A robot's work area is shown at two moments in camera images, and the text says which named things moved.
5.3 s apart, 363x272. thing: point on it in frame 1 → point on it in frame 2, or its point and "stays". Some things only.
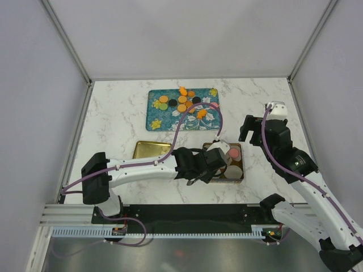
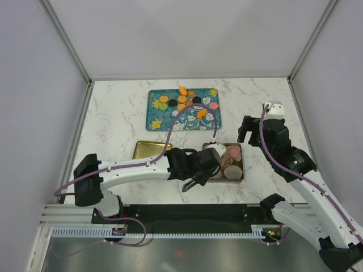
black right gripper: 248,125 stays
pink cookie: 233,153 stays
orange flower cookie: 189,104 → 226,161
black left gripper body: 206,177 stays
